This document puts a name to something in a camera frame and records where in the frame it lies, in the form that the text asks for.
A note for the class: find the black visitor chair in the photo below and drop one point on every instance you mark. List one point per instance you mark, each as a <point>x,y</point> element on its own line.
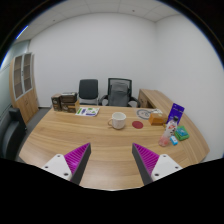
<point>88,88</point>

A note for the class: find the clear drink bottle black cap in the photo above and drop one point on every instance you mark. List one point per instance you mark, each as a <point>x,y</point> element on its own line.
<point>166,134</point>

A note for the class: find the grey backpack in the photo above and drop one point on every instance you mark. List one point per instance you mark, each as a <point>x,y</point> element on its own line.
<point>119,95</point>

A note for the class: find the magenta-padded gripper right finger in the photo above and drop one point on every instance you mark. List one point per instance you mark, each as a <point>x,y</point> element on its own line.
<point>148,159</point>

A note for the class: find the white printed leaflet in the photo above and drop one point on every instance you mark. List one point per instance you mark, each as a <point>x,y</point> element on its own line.
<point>87,111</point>

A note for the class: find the purple retail package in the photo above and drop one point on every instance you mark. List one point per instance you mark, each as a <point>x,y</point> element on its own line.
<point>176,111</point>

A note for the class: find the orange wooden tissue box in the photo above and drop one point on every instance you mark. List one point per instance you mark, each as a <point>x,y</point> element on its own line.
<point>157,119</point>

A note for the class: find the small light blue box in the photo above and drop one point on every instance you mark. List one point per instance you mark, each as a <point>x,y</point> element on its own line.
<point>174,140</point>

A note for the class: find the small dark brown box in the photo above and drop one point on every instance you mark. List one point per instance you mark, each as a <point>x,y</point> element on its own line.
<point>56,102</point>

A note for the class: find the white ceramic mug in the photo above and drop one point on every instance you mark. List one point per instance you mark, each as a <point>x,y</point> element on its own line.
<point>118,120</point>

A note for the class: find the black leather armchair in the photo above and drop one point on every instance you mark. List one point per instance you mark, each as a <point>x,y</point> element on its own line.
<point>11,133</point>

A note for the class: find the wooden side desk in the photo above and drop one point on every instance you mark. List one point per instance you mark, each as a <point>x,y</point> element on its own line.
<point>155,98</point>

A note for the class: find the wooden glass-door cabinet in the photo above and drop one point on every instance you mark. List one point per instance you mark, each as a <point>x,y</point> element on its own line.
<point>28,100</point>

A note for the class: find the brown box with tan side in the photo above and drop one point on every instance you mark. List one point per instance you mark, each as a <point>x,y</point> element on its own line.
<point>70,108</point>

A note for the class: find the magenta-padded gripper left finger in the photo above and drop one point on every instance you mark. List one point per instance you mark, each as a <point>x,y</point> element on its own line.
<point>75,159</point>

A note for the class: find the black mesh office chair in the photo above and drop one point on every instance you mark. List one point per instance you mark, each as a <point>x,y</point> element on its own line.
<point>133,99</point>

